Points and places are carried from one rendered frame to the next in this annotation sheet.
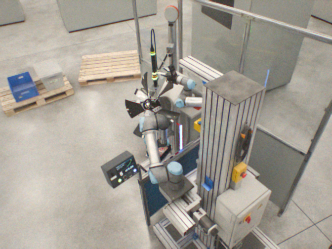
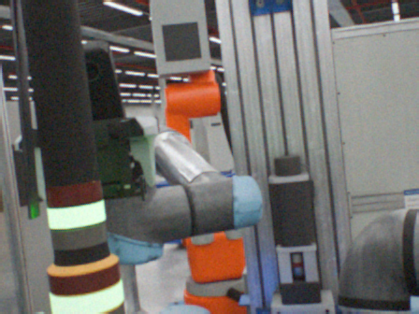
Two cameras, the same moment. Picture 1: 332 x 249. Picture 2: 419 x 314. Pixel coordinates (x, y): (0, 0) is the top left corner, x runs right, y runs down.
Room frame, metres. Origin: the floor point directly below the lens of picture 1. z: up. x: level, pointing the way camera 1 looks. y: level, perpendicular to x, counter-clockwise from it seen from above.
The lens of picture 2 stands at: (2.31, 0.35, 1.65)
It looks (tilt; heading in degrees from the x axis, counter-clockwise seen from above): 3 degrees down; 224
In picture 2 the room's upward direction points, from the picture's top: 7 degrees counter-clockwise
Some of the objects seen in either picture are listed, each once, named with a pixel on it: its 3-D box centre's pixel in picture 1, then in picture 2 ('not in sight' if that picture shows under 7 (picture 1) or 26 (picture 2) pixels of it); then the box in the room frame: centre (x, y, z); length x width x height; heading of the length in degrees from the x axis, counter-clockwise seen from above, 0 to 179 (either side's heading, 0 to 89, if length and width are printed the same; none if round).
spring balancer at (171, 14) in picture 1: (171, 13); not in sight; (2.84, -0.13, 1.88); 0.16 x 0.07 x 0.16; 73
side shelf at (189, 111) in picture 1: (187, 106); not in sight; (2.58, -0.28, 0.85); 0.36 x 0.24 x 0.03; 38
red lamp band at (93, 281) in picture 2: not in sight; (84, 274); (2.15, 0.08, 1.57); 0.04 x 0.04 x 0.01
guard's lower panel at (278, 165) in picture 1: (203, 125); not in sight; (2.59, -0.49, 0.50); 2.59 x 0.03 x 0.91; 38
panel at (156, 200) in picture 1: (175, 179); not in sight; (1.80, -0.07, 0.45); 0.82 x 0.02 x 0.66; 128
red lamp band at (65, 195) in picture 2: not in sight; (74, 192); (2.15, 0.08, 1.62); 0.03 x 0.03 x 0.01
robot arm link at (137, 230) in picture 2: (186, 94); (144, 219); (1.89, -0.20, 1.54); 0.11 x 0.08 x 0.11; 150
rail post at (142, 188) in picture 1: (145, 205); not in sight; (1.54, 0.27, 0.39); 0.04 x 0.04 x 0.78; 38
